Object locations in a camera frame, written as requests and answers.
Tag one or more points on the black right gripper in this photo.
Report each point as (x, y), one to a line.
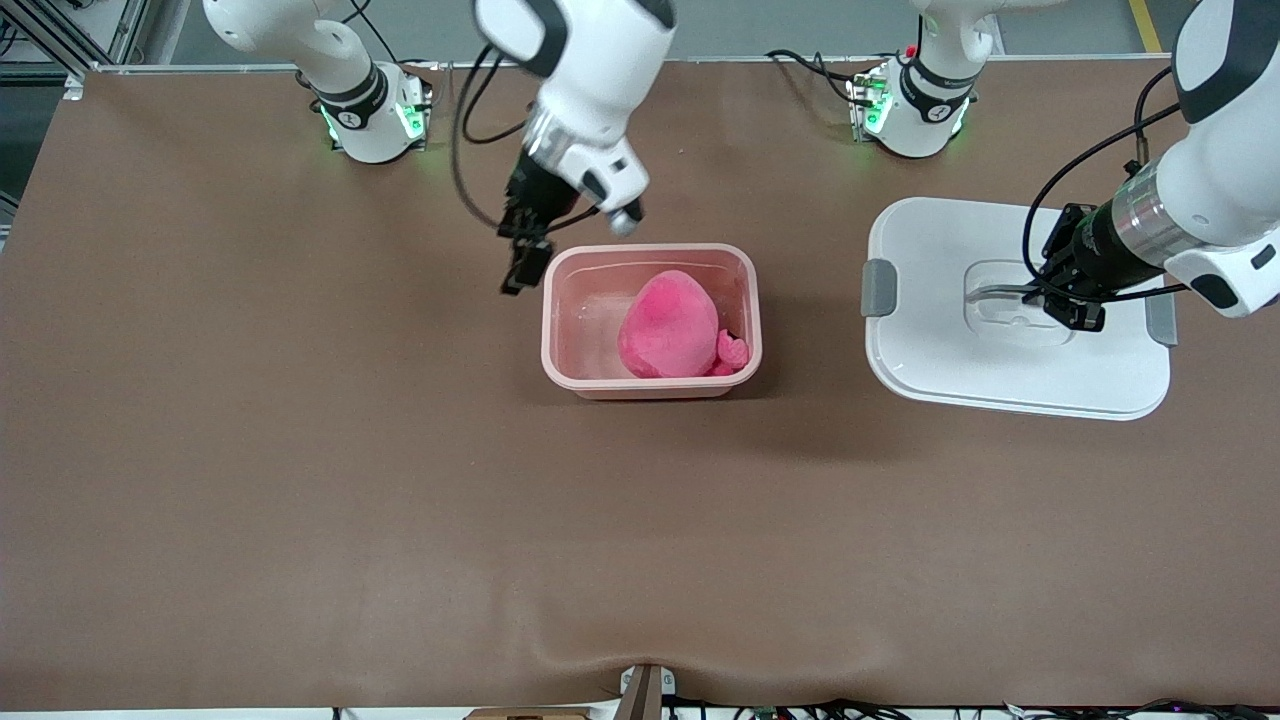
(537, 193)

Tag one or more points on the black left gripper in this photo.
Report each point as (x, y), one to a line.
(1103, 250)

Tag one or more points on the pink plush toy with eyes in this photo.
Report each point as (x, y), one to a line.
(665, 325)

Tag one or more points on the white lid with grey latches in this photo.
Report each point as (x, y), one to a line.
(930, 350)

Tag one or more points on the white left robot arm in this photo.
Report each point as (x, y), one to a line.
(930, 120)

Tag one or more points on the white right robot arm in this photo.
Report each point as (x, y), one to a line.
(365, 125)

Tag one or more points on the pale pink plastic box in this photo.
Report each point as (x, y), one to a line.
(585, 300)

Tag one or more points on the brown table mat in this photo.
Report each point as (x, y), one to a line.
(300, 520)

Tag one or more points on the aluminium frame with diagonal struts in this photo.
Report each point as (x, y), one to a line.
(60, 30)

